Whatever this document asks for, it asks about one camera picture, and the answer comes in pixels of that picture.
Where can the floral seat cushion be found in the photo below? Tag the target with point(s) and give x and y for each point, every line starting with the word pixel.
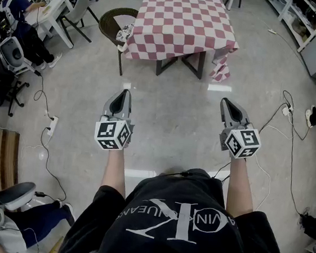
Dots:
pixel 125 33

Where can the pink white checkered tablecloth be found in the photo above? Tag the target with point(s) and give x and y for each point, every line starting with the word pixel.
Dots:
pixel 184 24

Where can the wooden planks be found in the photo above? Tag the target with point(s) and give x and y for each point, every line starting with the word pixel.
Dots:
pixel 5 156

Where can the white desk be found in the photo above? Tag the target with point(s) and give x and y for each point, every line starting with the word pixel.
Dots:
pixel 56 8

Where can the white power adapter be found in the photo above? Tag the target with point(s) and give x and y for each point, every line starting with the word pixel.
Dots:
pixel 286 110

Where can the grey shell chair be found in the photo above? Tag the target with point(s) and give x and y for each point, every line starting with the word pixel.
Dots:
pixel 80 6

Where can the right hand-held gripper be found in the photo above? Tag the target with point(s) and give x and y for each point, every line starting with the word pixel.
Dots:
pixel 242 144

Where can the person's black printed t-shirt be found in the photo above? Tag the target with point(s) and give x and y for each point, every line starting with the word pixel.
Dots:
pixel 166 203

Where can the black bag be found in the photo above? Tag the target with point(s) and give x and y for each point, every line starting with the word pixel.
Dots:
pixel 315 227

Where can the person's left forearm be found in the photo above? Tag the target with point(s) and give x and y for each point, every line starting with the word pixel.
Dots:
pixel 114 175

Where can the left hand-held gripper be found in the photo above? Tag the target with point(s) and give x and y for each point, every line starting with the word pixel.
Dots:
pixel 112 133

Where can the white power strip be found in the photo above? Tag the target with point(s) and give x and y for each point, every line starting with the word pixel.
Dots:
pixel 272 31
pixel 52 125

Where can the white table with black legs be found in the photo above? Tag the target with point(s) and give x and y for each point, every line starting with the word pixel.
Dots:
pixel 201 65

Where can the brown wicker chair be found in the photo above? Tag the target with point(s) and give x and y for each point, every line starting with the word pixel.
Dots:
pixel 105 25

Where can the person's right forearm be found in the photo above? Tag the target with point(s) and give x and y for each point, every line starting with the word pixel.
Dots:
pixel 240 189

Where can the white shelving rack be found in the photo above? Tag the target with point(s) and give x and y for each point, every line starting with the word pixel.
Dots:
pixel 284 8

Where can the white grey helmet device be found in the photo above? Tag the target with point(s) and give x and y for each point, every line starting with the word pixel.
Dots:
pixel 15 194
pixel 13 52

